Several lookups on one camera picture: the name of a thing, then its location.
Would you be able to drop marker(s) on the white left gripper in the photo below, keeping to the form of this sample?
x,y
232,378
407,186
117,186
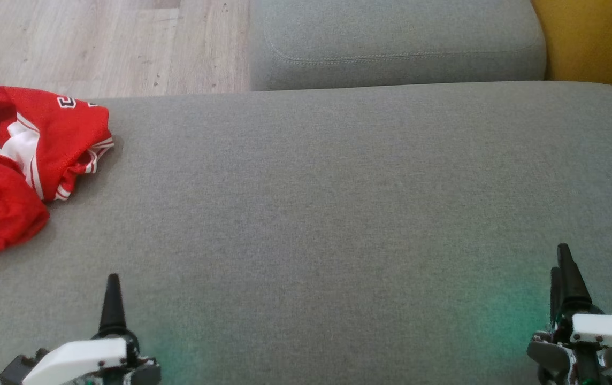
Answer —
x,y
81,358

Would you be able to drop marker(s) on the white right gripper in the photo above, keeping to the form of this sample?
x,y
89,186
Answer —
x,y
611,331

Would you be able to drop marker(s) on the red white basketball jersey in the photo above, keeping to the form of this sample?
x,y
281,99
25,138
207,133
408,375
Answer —
x,y
52,125

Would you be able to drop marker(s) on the yellow sofa back cushion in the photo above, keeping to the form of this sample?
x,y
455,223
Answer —
x,y
595,37

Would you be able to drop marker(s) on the dark right wrist camera box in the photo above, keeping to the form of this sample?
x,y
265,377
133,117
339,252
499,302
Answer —
x,y
547,355

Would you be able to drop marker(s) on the dark wrist camera box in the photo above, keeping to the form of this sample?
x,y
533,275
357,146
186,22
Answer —
x,y
20,369
547,355

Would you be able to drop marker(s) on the dark left wrist camera box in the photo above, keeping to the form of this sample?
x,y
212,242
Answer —
x,y
20,369

